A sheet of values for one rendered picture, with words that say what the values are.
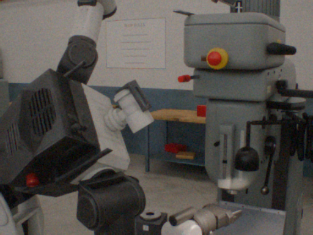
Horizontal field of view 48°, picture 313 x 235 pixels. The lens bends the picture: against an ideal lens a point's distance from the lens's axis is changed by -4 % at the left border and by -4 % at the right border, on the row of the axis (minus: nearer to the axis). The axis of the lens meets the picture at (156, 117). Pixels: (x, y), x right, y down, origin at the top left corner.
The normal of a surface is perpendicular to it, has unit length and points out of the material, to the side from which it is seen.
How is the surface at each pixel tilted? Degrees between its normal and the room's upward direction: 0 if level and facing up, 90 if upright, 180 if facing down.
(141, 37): 90
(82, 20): 57
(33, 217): 90
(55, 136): 64
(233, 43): 90
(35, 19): 90
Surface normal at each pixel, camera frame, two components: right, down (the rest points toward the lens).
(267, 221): -0.40, -0.31
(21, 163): -0.66, -0.14
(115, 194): 0.50, -0.63
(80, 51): 0.36, -0.32
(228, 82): -0.46, 0.15
